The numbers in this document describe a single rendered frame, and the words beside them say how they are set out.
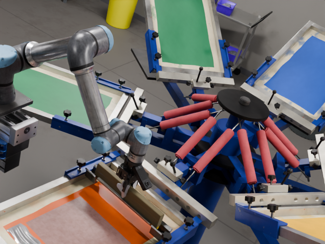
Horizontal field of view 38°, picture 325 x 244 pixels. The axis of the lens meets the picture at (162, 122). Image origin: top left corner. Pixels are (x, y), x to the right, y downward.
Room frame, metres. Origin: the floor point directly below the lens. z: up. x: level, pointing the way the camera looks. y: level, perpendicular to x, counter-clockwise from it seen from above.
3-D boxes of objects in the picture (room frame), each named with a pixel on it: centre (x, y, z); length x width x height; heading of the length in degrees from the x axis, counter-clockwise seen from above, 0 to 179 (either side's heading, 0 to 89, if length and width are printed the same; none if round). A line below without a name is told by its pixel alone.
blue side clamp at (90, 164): (1.82, 0.26, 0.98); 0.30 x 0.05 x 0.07; 149
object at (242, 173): (2.37, -0.40, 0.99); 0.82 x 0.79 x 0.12; 149
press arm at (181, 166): (1.95, -0.14, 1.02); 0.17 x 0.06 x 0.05; 149
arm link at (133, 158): (1.65, 0.06, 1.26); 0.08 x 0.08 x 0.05
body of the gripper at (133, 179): (1.66, 0.07, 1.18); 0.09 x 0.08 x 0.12; 59
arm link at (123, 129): (1.67, 0.16, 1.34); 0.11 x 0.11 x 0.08; 71
